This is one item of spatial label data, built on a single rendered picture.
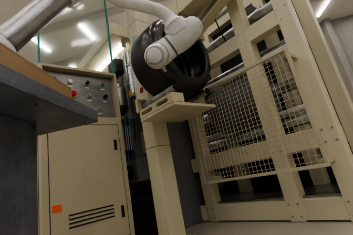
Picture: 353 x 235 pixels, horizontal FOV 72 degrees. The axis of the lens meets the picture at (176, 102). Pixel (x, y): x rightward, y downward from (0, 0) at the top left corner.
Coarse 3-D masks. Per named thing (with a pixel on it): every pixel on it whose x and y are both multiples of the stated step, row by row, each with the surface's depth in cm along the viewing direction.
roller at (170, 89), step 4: (172, 84) 144; (176, 84) 144; (168, 88) 146; (172, 88) 143; (176, 88) 143; (160, 92) 152; (164, 92) 148; (168, 92) 146; (156, 96) 154; (160, 96) 151; (148, 100) 161; (152, 100) 157; (156, 100) 155; (144, 104) 164; (148, 104) 161
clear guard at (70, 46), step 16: (96, 0) 211; (64, 16) 185; (80, 16) 195; (96, 16) 205; (48, 32) 173; (64, 32) 181; (80, 32) 190; (96, 32) 199; (48, 48) 168; (64, 48) 176; (80, 48) 185; (96, 48) 194; (64, 64) 172; (80, 64) 180; (96, 64) 189; (112, 64) 198
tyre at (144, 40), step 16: (144, 32) 153; (160, 32) 150; (144, 48) 146; (192, 48) 187; (144, 64) 148; (176, 64) 193; (192, 64) 191; (208, 64) 171; (144, 80) 153; (160, 80) 147; (176, 80) 146; (192, 80) 153; (208, 80) 170
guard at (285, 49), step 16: (256, 64) 156; (224, 80) 174; (240, 80) 165; (272, 80) 148; (288, 80) 140; (272, 96) 147; (304, 96) 133; (272, 112) 146; (192, 128) 196; (272, 128) 146; (304, 128) 132; (320, 144) 125; (288, 160) 138; (304, 160) 131; (320, 160) 125; (224, 176) 170; (240, 176) 160; (256, 176) 151
